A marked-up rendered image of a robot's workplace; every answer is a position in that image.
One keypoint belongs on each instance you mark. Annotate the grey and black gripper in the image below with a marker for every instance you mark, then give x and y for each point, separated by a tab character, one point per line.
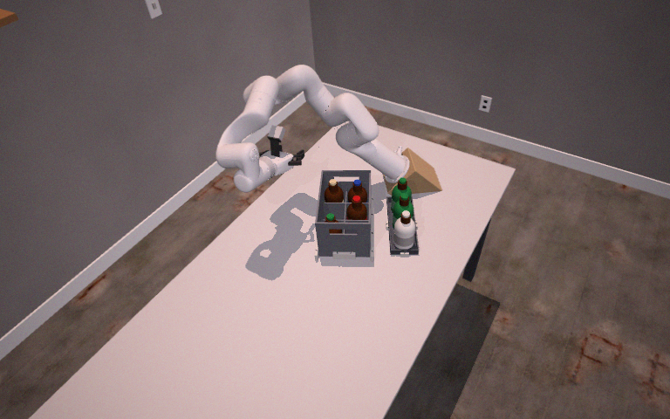
285	161

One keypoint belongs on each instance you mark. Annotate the brown bottle with blue cap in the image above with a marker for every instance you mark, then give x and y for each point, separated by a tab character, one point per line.
357	190

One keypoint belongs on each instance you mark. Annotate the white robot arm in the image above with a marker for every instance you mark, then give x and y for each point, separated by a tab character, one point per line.
357	137

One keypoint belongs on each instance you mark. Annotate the brown bottle with beige cap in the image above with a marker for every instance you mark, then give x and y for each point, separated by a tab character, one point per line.
334	194

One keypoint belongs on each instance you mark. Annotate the brown bottle with green cap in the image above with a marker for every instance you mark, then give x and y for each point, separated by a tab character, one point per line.
330	218

